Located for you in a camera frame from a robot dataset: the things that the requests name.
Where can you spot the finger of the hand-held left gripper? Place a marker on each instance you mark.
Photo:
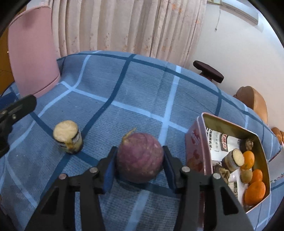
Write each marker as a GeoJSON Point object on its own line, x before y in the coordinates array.
{"type": "Point", "coordinates": [22, 105]}

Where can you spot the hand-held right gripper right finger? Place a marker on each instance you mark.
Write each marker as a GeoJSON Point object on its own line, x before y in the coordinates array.
{"type": "Point", "coordinates": [169, 175]}

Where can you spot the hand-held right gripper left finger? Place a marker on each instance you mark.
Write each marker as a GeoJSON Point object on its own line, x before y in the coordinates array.
{"type": "Point", "coordinates": [109, 177]}

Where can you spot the purple round turnip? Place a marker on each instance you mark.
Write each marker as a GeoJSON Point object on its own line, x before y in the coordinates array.
{"type": "Point", "coordinates": [139, 157]}

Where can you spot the pink metal tin box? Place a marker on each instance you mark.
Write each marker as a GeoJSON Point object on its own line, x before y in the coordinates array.
{"type": "Point", "coordinates": [195, 142]}

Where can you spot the sugarcane piece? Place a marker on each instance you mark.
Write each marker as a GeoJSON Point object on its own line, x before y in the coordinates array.
{"type": "Point", "coordinates": [66, 133]}
{"type": "Point", "coordinates": [237, 157]}

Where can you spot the brown wrinkled food piece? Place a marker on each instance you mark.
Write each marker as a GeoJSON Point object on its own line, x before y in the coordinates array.
{"type": "Point", "coordinates": [224, 173]}

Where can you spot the brown kiwi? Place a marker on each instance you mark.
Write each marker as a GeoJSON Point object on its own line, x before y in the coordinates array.
{"type": "Point", "coordinates": [246, 176]}

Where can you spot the orange tangerine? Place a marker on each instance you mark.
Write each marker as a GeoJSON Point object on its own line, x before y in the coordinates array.
{"type": "Point", "coordinates": [248, 158]}
{"type": "Point", "coordinates": [255, 192]}
{"type": "Point", "coordinates": [257, 175]}

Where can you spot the wooden door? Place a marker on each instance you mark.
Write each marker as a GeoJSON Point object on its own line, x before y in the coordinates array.
{"type": "Point", "coordinates": [4, 77]}

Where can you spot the pink cylindrical bin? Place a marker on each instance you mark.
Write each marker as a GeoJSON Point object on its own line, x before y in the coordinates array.
{"type": "Point", "coordinates": [33, 51]}

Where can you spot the printed paper leaflet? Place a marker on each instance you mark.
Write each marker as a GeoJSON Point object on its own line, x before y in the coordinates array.
{"type": "Point", "coordinates": [218, 144]}

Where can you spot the blue plaid tablecloth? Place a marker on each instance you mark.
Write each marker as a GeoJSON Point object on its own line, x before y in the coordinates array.
{"type": "Point", "coordinates": [144, 88]}

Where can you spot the dark round stool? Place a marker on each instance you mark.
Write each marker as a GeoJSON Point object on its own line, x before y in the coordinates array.
{"type": "Point", "coordinates": [208, 71]}

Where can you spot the brown leather armchair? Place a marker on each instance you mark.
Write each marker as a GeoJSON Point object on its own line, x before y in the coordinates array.
{"type": "Point", "coordinates": [253, 100]}

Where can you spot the brown leather sofa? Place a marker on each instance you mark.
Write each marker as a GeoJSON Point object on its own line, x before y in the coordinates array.
{"type": "Point", "coordinates": [278, 134]}

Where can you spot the pink floral curtain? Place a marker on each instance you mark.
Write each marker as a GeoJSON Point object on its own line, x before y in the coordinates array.
{"type": "Point", "coordinates": [133, 26]}

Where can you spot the white air conditioner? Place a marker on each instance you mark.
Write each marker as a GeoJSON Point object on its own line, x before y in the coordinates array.
{"type": "Point", "coordinates": [241, 11]}

